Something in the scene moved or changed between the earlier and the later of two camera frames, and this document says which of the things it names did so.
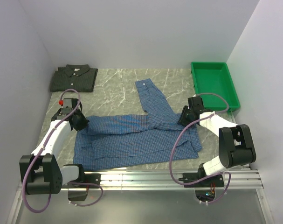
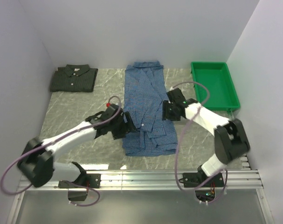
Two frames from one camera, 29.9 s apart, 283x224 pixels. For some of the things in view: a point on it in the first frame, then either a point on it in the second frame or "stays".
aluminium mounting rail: x=173 y=180 stays
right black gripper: x=182 y=119 to x=166 y=115
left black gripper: x=84 y=123 to x=130 y=127
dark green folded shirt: x=81 y=77 stays
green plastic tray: x=215 y=77 stays
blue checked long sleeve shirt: x=117 y=141 to x=145 y=92
